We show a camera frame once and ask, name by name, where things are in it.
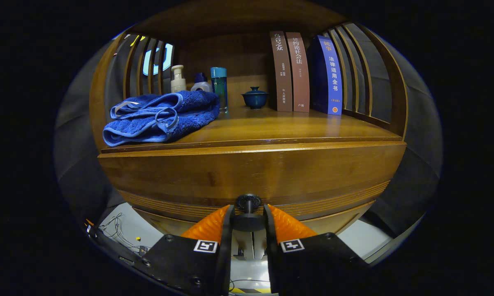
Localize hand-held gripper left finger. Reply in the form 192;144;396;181
134;204;236;296

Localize reddish brown book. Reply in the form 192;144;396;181
286;32;310;113

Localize wooden cabinet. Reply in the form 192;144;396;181
88;0;410;260

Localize blue lidded teacup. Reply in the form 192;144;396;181
241;86;269;109

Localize wooden drawer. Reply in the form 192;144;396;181
98;142;408;232

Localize tangled thin cables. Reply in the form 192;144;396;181
99;213;149;253

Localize blue book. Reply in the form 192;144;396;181
308;35;343;116

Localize white pump bottle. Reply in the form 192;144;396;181
171;65;187;93

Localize dark brown book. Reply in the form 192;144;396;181
269;30;293;112

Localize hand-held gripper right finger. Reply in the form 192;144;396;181
263;203;371;296

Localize blue towel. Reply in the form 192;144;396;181
103;90;221;147

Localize teal bottle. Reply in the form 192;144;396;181
211;67;229;113

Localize white bottle with blue cap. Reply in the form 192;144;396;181
190;73;212;93

